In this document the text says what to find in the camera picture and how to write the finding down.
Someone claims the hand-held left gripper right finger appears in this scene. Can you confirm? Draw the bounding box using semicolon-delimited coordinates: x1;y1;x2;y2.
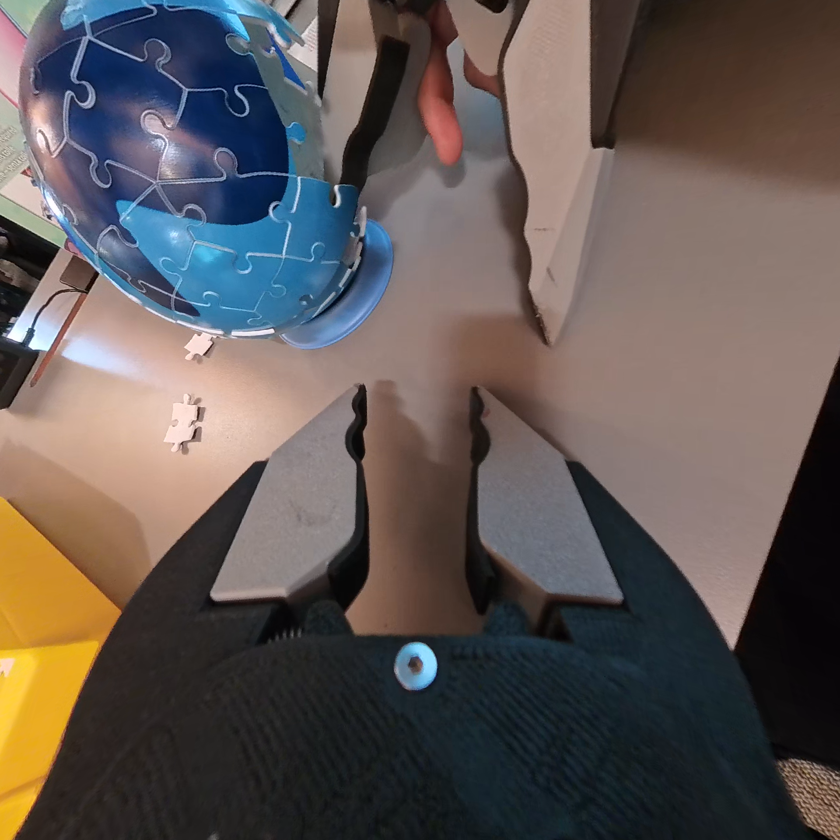
466;386;626;616

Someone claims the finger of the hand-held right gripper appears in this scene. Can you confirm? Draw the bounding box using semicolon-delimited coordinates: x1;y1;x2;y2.
497;0;635;347
339;0;435;193

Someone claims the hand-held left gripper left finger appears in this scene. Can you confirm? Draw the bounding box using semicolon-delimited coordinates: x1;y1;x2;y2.
209;384;371;606

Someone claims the blue round ball stand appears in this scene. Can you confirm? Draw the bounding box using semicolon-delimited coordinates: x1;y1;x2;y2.
281;218;396;350

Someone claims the blue puzzle ball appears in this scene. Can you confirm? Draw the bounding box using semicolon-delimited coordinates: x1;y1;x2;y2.
18;0;368;341

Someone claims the colourful cartoon puzzle box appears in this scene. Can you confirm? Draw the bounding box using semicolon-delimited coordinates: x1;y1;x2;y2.
0;0;67;244

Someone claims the person's right hand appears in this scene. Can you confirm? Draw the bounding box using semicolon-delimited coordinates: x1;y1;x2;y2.
416;5;504;166

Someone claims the yellow plastic bin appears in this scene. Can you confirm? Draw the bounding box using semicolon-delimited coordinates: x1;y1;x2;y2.
0;495;124;840

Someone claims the wooden side table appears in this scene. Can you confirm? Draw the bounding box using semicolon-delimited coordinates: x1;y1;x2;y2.
29;256;101;388

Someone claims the black cable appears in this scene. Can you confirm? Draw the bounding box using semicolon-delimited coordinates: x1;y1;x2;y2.
23;289;88;345

